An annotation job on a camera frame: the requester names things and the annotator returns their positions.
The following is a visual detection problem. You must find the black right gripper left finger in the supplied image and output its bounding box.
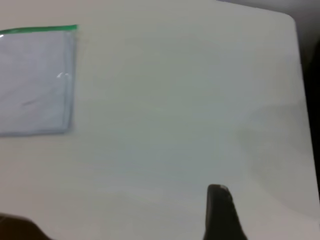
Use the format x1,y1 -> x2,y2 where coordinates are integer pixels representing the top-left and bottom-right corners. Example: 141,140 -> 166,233
0,213 -> 52,240

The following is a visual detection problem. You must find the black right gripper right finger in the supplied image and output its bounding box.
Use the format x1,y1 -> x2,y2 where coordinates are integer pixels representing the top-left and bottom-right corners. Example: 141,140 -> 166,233
202,184 -> 249,240

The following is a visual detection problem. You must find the clear plastic green-zip bag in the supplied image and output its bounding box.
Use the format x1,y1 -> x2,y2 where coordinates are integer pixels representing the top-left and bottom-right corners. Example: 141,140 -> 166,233
0,24 -> 79,138

